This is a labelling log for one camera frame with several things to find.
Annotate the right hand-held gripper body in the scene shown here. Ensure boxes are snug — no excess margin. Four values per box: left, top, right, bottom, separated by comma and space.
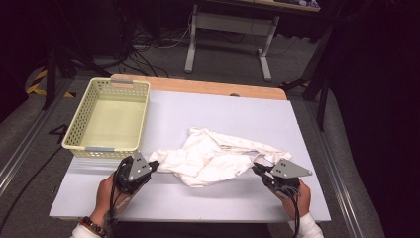
262, 158, 313, 199

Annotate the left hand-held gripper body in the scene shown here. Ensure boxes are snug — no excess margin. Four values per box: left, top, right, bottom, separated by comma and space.
113, 152, 155, 195

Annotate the pale yellow plastic basket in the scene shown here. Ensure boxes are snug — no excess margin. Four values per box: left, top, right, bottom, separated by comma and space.
61, 77, 152, 161

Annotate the white baby romper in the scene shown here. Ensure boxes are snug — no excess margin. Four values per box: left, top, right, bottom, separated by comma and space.
149, 126, 293, 188

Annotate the person's right hand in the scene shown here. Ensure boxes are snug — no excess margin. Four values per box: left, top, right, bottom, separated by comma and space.
281, 179, 312, 221

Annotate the person's left hand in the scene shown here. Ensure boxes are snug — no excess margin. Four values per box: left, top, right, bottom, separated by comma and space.
89, 172, 142, 227

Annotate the black metal stand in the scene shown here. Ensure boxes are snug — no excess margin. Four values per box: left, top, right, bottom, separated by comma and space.
280, 19, 335, 132
42, 43, 112, 111

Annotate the white table board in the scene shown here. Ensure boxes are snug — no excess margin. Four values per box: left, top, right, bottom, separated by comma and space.
49, 89, 332, 223

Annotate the person's dark clothing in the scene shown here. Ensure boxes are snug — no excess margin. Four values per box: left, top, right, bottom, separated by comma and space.
112, 221, 271, 238

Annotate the wooden table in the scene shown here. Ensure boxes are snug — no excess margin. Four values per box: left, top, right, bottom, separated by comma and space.
109, 73, 287, 101

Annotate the yellow black hazard tape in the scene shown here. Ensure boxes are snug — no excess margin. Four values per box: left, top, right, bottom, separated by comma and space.
26, 68, 77, 99

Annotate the grey-legged desk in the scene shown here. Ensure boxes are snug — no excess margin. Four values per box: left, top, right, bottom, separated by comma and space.
183, 0, 321, 82

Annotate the left hand-held gripper cable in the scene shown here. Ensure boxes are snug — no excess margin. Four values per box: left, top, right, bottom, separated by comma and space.
108, 172, 123, 238

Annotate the hand-held gripper cable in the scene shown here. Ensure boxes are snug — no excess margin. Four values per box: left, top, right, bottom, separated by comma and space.
108, 172, 123, 238
289, 193, 302, 238

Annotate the right hand-held gripper cable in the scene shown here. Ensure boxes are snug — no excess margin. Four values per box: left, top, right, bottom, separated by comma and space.
289, 193, 302, 238

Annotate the aluminium floor rail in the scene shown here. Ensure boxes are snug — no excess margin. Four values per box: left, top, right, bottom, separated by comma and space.
305, 100, 365, 238
0, 78, 72, 196

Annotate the beaded bracelet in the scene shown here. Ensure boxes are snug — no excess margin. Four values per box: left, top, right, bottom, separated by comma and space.
79, 216, 107, 237

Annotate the bundle of floor cables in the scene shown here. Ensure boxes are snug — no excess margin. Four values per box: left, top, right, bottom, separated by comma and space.
108, 19, 199, 78

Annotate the black floor cable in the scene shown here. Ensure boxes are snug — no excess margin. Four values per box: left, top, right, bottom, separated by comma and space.
0, 145, 63, 232

